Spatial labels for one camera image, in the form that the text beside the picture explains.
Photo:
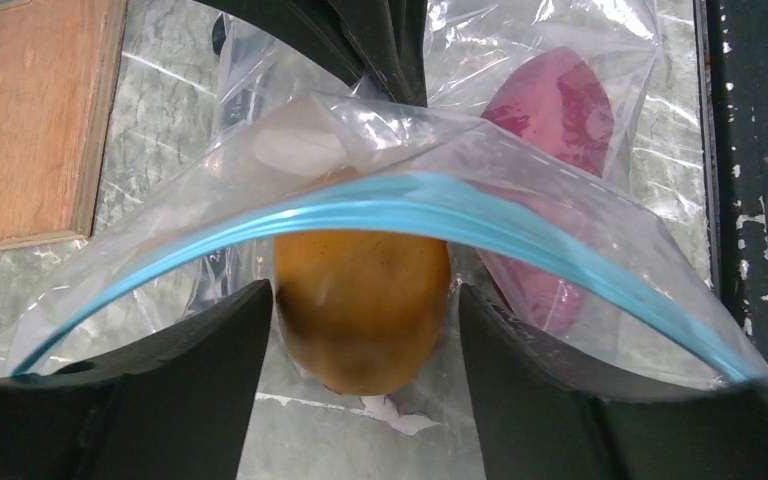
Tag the wooden board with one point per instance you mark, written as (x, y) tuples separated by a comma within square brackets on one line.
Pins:
[(59, 63)]

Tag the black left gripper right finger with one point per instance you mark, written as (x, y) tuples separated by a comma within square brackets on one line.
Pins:
[(546, 410)]

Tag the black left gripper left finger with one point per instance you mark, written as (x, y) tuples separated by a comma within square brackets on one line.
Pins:
[(173, 405)]

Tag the magenta fake sweet potato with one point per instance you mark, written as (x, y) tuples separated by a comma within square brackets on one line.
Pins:
[(556, 103)]

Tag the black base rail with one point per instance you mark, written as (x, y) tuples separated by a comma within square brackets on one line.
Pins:
[(738, 54)]

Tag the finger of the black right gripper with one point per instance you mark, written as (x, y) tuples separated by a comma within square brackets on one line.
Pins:
[(339, 36), (388, 35)]

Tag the clear zip top bag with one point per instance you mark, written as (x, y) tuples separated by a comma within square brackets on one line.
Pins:
[(318, 157)]

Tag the chrome combination wrench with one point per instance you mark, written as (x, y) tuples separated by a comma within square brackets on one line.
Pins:
[(226, 270)]

